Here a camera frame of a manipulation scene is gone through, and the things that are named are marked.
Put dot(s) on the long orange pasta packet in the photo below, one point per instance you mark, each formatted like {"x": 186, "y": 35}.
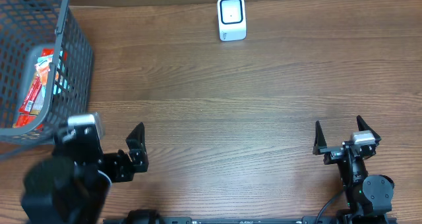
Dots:
{"x": 25, "y": 119}

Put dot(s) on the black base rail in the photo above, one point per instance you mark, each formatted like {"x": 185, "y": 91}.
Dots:
{"x": 188, "y": 220}

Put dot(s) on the red stick sachet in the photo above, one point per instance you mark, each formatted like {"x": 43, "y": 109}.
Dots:
{"x": 31, "y": 96}

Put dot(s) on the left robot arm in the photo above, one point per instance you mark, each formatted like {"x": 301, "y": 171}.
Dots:
{"x": 72, "y": 185}

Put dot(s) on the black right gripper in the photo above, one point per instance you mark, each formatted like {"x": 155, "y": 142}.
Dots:
{"x": 345, "y": 150}

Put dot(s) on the white barcode scanner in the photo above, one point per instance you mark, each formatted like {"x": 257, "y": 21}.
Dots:
{"x": 232, "y": 21}

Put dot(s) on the grey plastic mesh basket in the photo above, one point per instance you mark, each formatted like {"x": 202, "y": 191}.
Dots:
{"x": 28, "y": 27}

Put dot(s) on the teal orange snack packet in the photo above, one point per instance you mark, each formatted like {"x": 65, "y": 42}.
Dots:
{"x": 42, "y": 70}

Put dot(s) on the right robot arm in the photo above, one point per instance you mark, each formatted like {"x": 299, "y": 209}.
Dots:
{"x": 369, "y": 197}

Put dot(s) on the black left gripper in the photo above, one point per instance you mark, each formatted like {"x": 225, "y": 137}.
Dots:
{"x": 130, "y": 159}

